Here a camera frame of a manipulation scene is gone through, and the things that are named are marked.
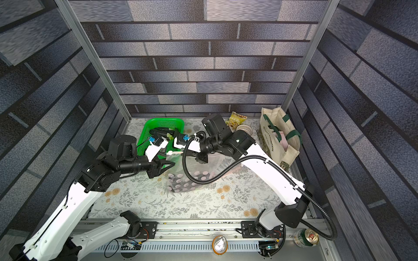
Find green plastic basket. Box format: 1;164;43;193
137;118;185;159

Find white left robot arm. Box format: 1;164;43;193
9;135;174;261

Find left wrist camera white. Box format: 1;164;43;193
145;137;168;162

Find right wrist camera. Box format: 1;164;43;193
173;133;201;152

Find tape roll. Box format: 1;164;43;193
212;235;229;255

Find aluminium frame post left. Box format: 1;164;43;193
54;0;132;123

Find yellow snack packet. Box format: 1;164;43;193
225;112;248;131

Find aluminium frame post right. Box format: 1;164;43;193
281;0;340;112

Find beige tote bag green handles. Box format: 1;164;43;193
258;107;302;172

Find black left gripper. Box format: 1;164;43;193
120;151;177;178

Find black corrugated cable conduit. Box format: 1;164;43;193
181;130;337;241

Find floral patterned table mat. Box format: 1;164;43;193
88;117;298;220

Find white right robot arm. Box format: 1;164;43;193
200;114;309;231

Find aluminium frame post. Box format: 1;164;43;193
54;0;132;123
281;0;340;112

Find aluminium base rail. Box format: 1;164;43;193
84;219;340;261

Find green drink can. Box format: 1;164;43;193
293;228;320;248

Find clear pink-dotted zip-top bag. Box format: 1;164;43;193
163;153;235;193

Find small patterned bowl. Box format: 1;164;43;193
236;124;254;136

